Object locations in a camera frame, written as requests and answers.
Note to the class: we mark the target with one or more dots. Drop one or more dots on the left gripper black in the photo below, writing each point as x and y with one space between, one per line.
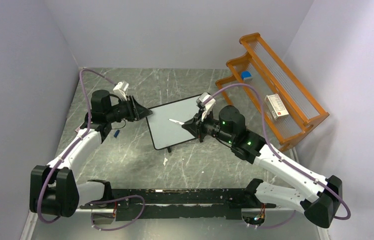
136 112

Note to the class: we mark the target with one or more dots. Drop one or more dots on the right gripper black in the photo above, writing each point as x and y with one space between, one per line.
195 126

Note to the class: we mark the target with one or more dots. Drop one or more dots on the white marker pen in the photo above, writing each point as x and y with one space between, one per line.
176 121

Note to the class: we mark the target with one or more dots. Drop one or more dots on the white board black frame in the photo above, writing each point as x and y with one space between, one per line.
164 131

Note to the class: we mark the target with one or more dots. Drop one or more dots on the blue marker cap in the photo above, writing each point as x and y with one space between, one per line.
116 133

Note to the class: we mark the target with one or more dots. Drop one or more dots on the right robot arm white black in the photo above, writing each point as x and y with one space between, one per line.
314 195

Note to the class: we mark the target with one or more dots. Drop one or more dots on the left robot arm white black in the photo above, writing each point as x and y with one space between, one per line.
53 188

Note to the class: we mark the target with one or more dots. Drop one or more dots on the blue eraser on rack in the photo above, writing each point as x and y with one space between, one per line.
246 76

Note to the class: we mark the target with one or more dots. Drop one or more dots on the white red small box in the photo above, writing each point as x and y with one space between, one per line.
275 107

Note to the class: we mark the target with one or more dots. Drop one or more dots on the orange wooden rack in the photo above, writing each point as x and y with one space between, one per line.
272 76

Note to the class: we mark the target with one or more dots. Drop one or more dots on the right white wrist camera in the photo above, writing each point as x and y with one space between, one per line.
205 103

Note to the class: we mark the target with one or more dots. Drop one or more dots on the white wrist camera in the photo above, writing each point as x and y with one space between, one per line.
120 90
205 103

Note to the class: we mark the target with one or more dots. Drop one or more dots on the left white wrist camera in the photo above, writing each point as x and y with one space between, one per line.
120 90

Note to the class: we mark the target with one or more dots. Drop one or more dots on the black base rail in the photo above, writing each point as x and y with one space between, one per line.
227 203

